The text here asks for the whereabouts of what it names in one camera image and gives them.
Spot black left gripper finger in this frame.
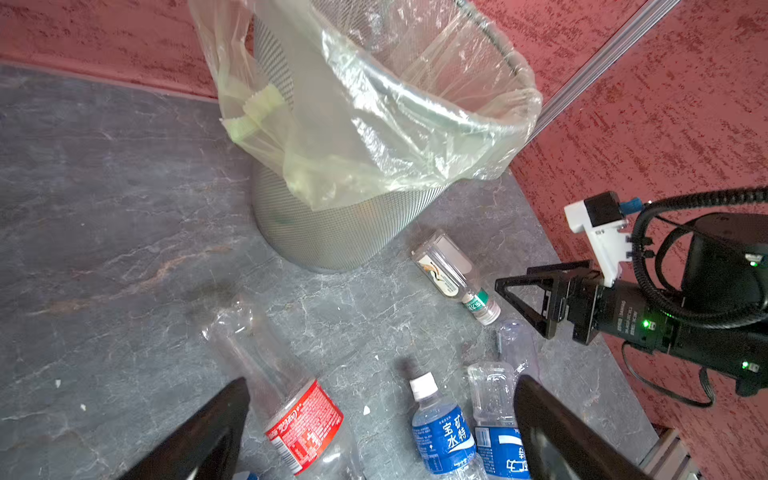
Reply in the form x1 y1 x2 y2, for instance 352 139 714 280
122 377 250 480

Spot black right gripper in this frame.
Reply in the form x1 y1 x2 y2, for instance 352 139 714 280
494 260 675 479

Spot clear bottle red label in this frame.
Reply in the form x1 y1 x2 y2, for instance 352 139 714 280
202 299 365 479

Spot square bottle green neck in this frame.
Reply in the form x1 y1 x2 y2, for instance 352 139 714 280
411 229 501 326

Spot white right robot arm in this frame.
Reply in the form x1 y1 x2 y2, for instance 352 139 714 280
495 186 767 409

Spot grey mesh waste bin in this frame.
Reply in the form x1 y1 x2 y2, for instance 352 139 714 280
250 0 529 275

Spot translucent green bin liner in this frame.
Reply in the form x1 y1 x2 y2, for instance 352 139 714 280
189 1 543 211

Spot clear purple tinted bottle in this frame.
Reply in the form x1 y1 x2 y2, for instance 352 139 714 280
497 320 540 380

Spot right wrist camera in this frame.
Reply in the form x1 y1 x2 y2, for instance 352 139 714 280
564 191 644 287

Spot right aluminium corner post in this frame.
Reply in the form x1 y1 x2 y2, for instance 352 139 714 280
527 0 679 144

